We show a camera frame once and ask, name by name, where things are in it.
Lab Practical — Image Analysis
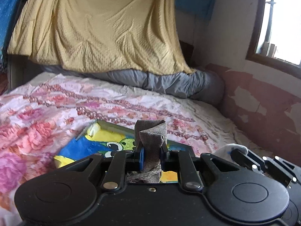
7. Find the white blue waffle cloth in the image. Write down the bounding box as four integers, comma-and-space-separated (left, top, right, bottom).
213, 143, 249, 163

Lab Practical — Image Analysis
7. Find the grey tray cartoon liner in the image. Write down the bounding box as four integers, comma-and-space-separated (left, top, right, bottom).
54, 121, 195, 168

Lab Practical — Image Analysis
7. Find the grey rolled quilt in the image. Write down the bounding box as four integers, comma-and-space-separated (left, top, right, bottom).
41, 65, 224, 106

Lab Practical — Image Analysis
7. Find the pink floral bed sheet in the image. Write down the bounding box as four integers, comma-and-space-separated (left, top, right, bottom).
1, 73, 271, 225

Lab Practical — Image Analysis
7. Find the wooden framed window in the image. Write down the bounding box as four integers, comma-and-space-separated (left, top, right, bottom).
246, 0, 300, 79

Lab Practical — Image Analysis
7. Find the yellow dotted hanging blanket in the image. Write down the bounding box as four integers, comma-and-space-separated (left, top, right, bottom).
7, 0, 192, 75

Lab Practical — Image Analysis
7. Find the blue bicycle print curtain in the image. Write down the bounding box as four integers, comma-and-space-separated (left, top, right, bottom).
1, 0, 21, 68

